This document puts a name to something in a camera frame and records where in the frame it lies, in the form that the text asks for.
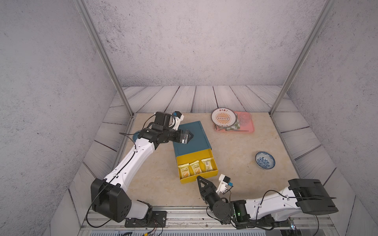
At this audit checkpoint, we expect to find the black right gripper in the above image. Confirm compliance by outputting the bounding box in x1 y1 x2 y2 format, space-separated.
196 177 221 218

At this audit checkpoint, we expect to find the white orange patterned plate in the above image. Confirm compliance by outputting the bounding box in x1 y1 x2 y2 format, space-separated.
211 107 237 127

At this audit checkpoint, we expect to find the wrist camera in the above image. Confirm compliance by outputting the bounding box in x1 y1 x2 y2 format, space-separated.
172 111 184 130
216 174 233 194

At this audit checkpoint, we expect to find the yellow cookie packet two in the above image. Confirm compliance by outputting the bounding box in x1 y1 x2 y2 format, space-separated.
189 160 202 175

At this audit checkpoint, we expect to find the clear pink plastic cup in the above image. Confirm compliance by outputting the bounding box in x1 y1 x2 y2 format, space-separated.
238 112 252 126

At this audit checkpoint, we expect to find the blue white ceramic bowl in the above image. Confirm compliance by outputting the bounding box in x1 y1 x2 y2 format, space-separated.
255 151 276 170

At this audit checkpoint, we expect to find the yellow cookie packet one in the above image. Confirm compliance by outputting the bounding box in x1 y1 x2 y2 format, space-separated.
178 163 191 179

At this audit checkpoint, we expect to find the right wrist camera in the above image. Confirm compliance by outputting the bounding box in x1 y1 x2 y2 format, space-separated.
216 174 233 194

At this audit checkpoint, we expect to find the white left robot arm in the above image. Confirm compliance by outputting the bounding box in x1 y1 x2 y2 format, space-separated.
90 128 194 223

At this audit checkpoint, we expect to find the metal frame post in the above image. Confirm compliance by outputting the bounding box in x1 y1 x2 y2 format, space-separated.
73 0 134 116
269 0 336 118

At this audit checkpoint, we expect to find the right metal frame post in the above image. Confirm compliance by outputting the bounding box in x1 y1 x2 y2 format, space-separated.
269 0 336 118

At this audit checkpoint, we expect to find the yellow cookie packet three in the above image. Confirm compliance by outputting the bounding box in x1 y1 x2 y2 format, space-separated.
201 158 214 172

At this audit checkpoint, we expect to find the teal drawer cabinet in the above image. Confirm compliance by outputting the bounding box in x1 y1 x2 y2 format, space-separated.
173 121 211 157

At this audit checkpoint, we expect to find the yellow drawer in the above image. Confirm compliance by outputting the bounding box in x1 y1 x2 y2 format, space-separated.
176 149 218 184

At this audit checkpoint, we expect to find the pink plastic tray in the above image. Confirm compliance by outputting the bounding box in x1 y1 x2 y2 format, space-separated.
213 112 255 133

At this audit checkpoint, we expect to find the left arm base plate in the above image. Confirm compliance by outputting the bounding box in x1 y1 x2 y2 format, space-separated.
125 210 167 228

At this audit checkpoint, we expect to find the small blue round plate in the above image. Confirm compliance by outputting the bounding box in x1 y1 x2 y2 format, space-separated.
132 130 140 142

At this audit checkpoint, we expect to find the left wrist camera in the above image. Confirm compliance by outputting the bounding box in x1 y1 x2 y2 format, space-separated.
172 111 184 130

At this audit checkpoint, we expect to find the left metal frame post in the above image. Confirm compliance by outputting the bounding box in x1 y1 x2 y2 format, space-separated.
73 0 134 116

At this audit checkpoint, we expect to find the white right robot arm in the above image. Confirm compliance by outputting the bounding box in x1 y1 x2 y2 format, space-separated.
197 176 339 230

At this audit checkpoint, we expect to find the aluminium mounting rail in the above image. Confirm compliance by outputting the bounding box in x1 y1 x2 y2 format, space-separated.
78 206 338 236

